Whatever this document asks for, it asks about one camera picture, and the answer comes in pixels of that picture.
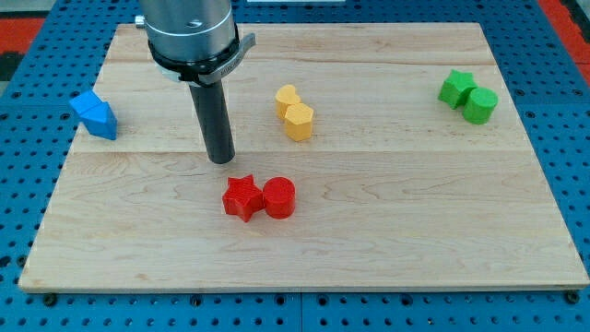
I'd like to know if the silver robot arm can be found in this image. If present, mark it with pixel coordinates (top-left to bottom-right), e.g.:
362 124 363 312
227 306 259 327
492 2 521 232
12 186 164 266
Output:
136 0 256 87

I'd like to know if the red cylinder block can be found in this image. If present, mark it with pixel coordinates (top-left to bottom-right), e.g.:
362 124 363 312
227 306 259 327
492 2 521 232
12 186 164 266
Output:
263 177 296 219

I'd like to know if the yellow pentagon block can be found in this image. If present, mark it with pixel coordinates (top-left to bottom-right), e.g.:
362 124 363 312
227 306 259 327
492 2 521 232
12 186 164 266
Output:
284 103 314 141

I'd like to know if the red star block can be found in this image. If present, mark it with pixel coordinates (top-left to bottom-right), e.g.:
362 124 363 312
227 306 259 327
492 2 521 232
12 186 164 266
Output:
222 174 265 222

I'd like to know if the yellow heart block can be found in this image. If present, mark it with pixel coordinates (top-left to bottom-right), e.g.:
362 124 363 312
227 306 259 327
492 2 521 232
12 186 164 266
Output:
275 84 301 120

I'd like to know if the light wooden board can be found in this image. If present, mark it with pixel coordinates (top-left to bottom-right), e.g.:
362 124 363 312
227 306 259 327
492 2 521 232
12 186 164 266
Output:
18 23 589 293

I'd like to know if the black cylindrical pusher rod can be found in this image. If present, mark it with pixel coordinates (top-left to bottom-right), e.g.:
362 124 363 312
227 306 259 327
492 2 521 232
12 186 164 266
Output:
190 81 235 164

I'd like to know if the green star block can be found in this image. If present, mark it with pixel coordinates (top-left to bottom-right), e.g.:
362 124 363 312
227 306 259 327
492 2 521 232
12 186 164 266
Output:
438 69 478 110

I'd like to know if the green cylinder block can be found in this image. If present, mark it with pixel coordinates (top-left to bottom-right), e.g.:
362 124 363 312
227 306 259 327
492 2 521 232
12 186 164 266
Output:
463 88 499 125

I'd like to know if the blue triangular block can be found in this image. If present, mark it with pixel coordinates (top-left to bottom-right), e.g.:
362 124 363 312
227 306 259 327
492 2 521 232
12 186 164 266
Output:
80 102 118 140

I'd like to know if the blue cube block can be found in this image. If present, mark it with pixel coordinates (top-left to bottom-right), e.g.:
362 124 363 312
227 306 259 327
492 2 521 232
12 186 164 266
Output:
69 90 102 115

